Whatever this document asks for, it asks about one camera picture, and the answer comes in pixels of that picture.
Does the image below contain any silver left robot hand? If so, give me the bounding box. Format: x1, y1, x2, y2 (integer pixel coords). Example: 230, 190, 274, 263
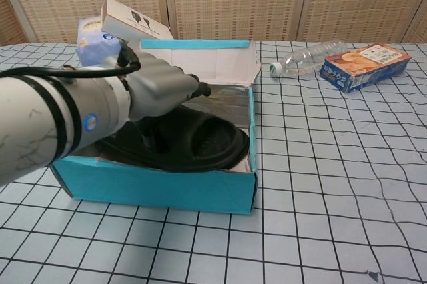
125, 52, 211, 123

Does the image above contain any black slide sandal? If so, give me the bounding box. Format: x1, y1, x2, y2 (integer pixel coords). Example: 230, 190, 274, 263
93, 105, 251, 173

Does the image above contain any teal cardboard shoe box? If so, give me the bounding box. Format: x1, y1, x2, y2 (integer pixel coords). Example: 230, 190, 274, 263
49, 37, 263, 215

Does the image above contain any blue tissue pack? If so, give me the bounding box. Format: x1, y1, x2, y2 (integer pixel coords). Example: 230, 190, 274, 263
75, 16, 121, 68

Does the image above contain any white printed cardboard box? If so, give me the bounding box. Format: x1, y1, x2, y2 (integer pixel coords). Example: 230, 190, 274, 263
101, 0, 174, 45

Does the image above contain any clear empty plastic bottle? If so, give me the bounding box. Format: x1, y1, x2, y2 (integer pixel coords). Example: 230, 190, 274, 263
268, 39, 348, 80

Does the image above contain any light blue checkered tablecloth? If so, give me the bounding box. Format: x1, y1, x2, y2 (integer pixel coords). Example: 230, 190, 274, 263
0, 41, 427, 284

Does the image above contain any orange and blue snack box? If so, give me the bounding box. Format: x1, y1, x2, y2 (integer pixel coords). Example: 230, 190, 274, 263
319, 43, 412, 93

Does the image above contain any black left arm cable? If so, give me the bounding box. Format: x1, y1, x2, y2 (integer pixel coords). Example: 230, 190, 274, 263
0, 45, 141, 80

